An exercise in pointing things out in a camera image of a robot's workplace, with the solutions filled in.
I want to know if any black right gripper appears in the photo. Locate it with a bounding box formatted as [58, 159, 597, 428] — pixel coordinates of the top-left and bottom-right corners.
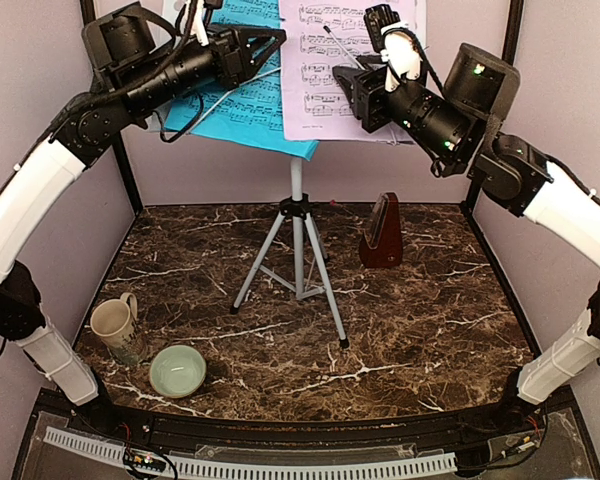
[332, 52, 476, 165]

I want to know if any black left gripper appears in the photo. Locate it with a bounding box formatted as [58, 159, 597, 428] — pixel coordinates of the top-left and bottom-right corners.
[118, 18, 286, 114]

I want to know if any blue sheet music page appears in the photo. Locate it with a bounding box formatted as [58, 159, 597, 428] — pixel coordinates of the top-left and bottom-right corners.
[162, 0, 319, 162]

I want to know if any lavender sheet music page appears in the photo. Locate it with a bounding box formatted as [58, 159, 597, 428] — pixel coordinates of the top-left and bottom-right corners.
[279, 0, 411, 144]

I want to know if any grey perforated music stand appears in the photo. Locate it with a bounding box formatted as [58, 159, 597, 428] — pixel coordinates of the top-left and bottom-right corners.
[149, 0, 428, 349]

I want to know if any red-brown wooden metronome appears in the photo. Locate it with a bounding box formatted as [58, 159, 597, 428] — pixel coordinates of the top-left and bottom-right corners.
[359, 192, 403, 268]

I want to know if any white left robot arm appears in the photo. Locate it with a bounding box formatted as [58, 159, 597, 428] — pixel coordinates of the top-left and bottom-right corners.
[0, 1, 286, 436]

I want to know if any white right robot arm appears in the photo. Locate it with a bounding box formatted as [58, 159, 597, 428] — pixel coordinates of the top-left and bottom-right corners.
[332, 44, 600, 434]

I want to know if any cream ceramic mug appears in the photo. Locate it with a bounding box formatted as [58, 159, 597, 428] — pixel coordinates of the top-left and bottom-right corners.
[90, 292, 147, 366]

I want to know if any light green ceramic bowl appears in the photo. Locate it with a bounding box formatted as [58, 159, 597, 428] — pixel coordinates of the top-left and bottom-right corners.
[149, 345, 207, 398]

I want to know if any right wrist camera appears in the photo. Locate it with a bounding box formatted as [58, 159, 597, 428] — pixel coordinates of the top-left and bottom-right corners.
[363, 4, 426, 93]

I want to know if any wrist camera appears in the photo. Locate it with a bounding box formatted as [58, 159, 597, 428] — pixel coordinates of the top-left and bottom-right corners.
[175, 0, 224, 46]
[363, 4, 426, 93]

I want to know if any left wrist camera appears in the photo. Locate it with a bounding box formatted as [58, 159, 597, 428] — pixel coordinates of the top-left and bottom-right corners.
[175, 0, 224, 46]

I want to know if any white slotted cable duct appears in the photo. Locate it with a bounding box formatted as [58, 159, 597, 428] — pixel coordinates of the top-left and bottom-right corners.
[43, 427, 457, 479]

